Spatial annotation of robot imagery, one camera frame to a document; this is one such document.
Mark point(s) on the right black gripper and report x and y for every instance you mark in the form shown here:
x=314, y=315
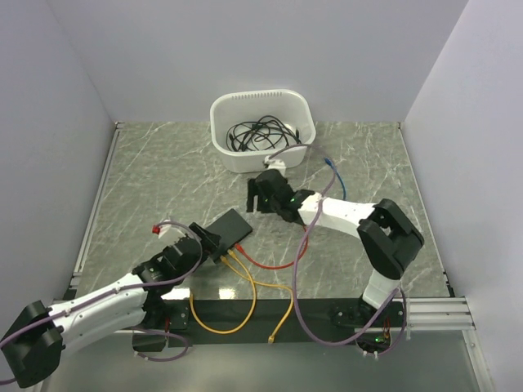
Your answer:
x=254, y=189

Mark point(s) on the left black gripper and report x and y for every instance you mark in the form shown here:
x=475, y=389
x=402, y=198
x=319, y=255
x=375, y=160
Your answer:
x=210, y=241

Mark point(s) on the black network switch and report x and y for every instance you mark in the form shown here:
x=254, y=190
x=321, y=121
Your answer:
x=232, y=228

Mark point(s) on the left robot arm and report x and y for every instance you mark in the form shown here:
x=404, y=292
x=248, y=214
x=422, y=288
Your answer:
x=35, y=342

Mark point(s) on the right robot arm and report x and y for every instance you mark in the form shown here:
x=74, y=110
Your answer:
x=389, y=238

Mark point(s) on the white plastic tub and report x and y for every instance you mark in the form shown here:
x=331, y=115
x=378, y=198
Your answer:
x=249, y=125

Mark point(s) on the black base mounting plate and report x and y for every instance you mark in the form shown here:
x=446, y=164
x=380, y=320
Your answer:
x=331, y=319

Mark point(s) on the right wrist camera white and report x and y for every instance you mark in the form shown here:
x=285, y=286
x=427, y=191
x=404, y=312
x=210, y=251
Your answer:
x=275, y=164

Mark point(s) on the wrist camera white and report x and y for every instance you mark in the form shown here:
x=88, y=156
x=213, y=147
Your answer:
x=167, y=233
x=275, y=164

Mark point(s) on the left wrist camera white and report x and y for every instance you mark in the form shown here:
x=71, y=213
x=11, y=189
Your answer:
x=167, y=233

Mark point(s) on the aluminium frame rail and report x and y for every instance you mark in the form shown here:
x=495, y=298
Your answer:
x=439, y=314

